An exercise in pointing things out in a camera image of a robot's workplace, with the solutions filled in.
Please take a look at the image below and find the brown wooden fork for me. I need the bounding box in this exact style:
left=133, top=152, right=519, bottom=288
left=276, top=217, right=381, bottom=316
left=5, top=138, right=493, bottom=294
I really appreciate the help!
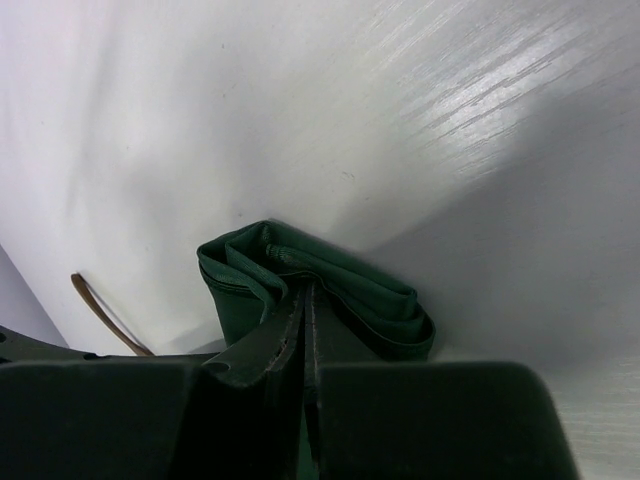
left=70, top=272, right=154, bottom=357

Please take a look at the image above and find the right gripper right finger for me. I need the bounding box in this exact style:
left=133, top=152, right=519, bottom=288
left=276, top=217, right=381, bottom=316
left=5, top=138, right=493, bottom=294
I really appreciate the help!
left=304, top=284, right=579, bottom=479

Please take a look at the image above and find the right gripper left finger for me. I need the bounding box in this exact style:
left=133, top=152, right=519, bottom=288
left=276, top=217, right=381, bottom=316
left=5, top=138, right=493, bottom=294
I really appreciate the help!
left=1, top=291, right=305, bottom=479

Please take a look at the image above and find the dark green cloth napkin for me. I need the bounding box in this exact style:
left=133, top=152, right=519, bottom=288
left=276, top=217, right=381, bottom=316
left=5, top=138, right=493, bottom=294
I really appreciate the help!
left=196, top=221, right=436, bottom=361

